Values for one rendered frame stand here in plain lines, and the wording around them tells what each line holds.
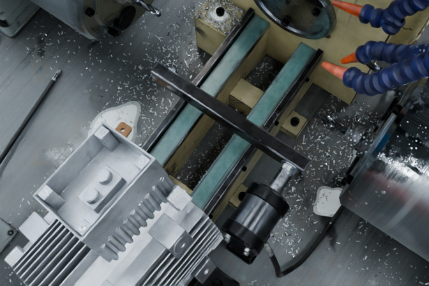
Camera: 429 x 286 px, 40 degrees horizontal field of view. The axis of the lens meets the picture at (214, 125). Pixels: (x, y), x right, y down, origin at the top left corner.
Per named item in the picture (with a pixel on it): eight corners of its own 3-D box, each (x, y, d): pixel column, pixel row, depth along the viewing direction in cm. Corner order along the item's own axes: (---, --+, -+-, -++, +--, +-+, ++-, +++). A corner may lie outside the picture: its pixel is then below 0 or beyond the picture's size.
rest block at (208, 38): (214, 22, 112) (213, -13, 101) (244, 41, 111) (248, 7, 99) (195, 45, 110) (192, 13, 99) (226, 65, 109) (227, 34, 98)
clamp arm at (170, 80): (311, 162, 82) (162, 66, 87) (314, 156, 79) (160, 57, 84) (297, 182, 81) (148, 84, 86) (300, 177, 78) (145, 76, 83)
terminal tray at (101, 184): (126, 149, 78) (101, 119, 73) (180, 188, 72) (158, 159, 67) (62, 219, 75) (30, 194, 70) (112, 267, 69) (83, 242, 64)
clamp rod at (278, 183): (285, 161, 82) (286, 157, 80) (297, 169, 81) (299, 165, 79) (252, 209, 79) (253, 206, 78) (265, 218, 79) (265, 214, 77)
